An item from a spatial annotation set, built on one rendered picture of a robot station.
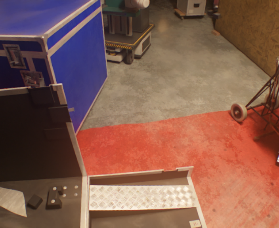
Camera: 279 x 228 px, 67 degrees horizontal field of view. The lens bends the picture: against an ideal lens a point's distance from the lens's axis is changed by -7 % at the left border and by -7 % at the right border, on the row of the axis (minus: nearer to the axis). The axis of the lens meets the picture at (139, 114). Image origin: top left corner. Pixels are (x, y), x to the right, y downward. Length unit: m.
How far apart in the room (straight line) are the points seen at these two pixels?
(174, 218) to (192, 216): 0.13
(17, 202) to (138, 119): 1.32
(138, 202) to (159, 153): 0.56
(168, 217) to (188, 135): 0.85
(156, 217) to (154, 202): 0.11
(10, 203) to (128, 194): 0.80
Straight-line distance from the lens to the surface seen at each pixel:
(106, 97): 2.61
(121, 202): 1.60
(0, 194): 1.83
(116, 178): 1.72
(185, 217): 1.70
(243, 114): 2.37
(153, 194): 1.68
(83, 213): 1.55
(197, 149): 2.08
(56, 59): 1.57
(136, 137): 2.12
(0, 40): 1.62
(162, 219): 1.67
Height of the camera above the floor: 1.55
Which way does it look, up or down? 41 degrees down
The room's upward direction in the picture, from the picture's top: straight up
